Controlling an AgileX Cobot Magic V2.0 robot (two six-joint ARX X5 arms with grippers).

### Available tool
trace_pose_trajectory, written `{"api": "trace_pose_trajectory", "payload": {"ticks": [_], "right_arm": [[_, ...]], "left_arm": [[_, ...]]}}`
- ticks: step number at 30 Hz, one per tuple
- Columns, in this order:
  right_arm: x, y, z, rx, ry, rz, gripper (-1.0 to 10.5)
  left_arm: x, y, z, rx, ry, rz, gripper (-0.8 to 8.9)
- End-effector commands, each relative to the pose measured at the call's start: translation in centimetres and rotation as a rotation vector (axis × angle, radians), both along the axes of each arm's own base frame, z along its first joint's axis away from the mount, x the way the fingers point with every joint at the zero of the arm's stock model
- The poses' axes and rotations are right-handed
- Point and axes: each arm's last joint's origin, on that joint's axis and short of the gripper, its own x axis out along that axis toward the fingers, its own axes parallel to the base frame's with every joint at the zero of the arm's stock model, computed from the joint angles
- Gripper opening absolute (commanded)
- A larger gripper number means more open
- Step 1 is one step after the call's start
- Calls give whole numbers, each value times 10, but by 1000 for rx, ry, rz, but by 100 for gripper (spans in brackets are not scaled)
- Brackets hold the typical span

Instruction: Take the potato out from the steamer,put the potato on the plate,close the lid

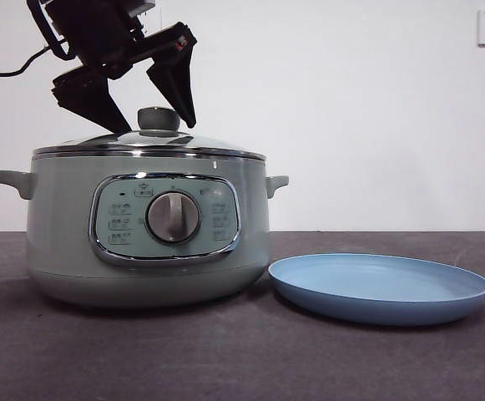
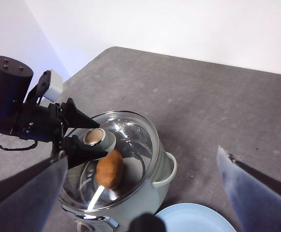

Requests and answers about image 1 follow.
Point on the pale green electric steamer pot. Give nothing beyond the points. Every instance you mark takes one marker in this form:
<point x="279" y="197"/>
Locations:
<point x="67" y="234"/>

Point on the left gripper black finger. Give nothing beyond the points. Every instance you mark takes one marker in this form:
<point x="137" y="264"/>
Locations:
<point x="177" y="79"/>
<point x="96" y="100"/>

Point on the glass lid with green knob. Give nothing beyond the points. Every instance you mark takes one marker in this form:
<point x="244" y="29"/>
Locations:
<point x="158" y="119"/>

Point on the blue round plate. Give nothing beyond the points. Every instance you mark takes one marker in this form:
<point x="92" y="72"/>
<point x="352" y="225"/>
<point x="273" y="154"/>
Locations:
<point x="375" y="288"/>

